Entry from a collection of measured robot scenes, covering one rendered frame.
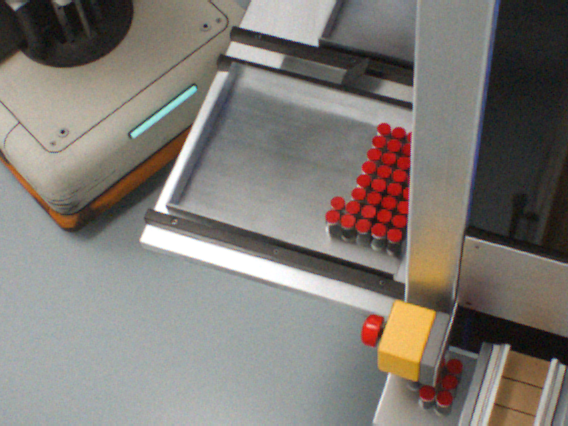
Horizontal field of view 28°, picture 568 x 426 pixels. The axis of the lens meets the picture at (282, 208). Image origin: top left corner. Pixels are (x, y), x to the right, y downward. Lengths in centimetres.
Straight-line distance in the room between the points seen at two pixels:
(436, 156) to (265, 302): 146
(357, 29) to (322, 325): 90
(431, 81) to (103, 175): 158
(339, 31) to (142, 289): 100
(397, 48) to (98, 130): 90
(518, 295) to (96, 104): 139
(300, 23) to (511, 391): 69
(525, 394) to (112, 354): 127
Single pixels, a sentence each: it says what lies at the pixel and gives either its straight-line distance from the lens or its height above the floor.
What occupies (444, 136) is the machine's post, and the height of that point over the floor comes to 140.
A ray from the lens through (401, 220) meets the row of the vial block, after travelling 160.
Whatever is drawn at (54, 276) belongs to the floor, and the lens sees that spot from 269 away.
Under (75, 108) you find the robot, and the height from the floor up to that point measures 28.
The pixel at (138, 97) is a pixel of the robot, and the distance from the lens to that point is 254.
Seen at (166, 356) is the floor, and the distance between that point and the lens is 255.
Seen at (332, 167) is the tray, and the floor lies 88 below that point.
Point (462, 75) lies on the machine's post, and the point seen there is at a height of 150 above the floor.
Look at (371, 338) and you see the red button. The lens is 144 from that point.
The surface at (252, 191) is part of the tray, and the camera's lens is 168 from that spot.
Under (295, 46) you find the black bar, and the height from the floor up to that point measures 90.
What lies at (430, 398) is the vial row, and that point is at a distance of 150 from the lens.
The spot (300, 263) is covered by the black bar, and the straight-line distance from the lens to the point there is 160.
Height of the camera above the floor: 234
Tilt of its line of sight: 61 degrees down
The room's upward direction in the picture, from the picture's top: 9 degrees counter-clockwise
